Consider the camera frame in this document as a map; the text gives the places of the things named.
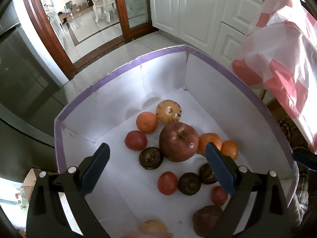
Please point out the left hand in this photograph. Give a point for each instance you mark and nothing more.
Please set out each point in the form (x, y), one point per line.
(140, 234)

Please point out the red white checkered tablecloth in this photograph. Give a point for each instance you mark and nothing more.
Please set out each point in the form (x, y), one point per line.
(279, 53)

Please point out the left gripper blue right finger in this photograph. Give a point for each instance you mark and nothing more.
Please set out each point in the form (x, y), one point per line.
(222, 166)

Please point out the small dark mangosteen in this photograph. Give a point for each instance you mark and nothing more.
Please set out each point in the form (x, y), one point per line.
(207, 175)

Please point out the orange tangerine front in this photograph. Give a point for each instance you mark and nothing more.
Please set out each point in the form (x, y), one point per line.
(205, 139)

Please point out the small red tomato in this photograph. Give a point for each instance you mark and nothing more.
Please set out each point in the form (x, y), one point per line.
(167, 183)
(218, 196)

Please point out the orange tangerine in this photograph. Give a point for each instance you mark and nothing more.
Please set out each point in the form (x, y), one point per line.
(205, 139)
(147, 122)
(230, 148)

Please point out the orange tangerine back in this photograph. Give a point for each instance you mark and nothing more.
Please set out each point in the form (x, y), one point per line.
(147, 122)

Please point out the dark purple mangosteen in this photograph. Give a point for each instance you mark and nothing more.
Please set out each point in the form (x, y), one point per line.
(189, 184)

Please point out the dark refrigerator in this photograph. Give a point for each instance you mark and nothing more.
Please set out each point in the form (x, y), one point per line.
(30, 102)

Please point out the large red tomato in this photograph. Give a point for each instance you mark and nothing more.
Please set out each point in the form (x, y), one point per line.
(136, 140)

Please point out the dark red passion fruit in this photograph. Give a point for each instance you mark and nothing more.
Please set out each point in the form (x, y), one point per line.
(205, 219)

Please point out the wooden framed glass door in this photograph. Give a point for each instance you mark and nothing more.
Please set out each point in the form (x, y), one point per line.
(69, 33)

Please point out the white kitchen cabinet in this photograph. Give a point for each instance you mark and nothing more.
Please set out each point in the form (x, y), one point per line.
(216, 27)

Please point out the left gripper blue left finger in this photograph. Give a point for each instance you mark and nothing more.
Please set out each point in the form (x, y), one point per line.
(92, 168)

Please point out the large red apple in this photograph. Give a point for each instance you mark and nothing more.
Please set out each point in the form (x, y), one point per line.
(178, 141)

